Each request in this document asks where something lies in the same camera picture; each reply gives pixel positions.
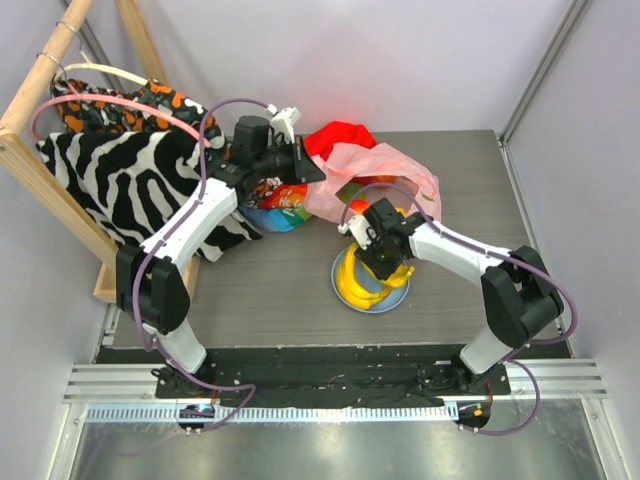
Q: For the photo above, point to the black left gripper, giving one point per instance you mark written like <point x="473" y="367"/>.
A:
<point x="303" y="170"/>

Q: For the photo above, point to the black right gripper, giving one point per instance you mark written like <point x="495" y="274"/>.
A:
<point x="388" y="262"/>

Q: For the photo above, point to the pink plastic bag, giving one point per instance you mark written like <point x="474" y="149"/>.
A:
<point x="347" y="162"/>

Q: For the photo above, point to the yellow fake banana bunch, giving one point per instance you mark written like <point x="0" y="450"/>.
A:
<point x="350" y="289"/>

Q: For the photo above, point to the orange fake pumpkin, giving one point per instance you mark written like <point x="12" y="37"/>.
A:
<point x="383" y="181"/>

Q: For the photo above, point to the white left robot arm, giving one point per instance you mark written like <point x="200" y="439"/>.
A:
<point x="149" y="284"/>

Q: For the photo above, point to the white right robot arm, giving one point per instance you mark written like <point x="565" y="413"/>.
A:
<point x="520" y="298"/>

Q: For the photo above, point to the colourful rainbow pouch bag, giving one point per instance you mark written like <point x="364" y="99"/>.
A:
<point x="277" y="207"/>

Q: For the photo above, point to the green fake apple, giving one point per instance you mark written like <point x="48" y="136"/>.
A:
<point x="349" y="191"/>

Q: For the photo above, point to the red cloth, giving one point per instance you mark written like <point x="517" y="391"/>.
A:
<point x="322" y="142"/>

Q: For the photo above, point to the blue plastic plate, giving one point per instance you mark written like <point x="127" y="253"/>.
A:
<point x="394" y="299"/>

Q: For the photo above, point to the zebra pattern cloth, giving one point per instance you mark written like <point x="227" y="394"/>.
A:
<point x="130" y="183"/>

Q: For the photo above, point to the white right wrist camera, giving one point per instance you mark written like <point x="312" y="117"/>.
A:
<point x="359" y="228"/>

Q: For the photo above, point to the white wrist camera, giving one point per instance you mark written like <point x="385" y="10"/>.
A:
<point x="282" y="124"/>
<point x="359" y="228"/>

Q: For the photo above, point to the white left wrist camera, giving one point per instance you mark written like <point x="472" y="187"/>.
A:
<point x="282" y="124"/>

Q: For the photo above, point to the wooden rack frame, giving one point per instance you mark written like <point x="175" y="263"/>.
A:
<point x="41" y="168"/>

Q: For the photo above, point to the aluminium rail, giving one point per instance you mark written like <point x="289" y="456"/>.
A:
<point x="133" y="393"/>

